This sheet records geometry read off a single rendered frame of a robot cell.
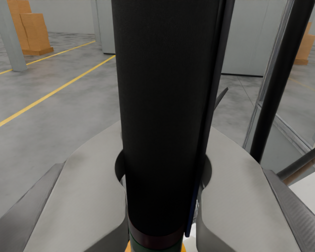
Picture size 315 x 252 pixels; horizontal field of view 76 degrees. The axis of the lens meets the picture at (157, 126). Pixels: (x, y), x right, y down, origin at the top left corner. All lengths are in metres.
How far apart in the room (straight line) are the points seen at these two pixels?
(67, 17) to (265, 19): 11.12
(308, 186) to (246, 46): 5.31
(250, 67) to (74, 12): 10.72
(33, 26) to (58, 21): 6.47
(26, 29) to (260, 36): 7.02
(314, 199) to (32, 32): 8.27
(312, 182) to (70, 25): 14.07
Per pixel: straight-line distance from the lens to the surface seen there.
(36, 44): 8.35
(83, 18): 13.80
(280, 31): 1.51
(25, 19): 8.36
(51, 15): 14.80
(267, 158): 1.50
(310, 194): 0.55
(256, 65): 5.92
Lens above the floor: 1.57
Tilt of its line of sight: 31 degrees down
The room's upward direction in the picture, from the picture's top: 2 degrees clockwise
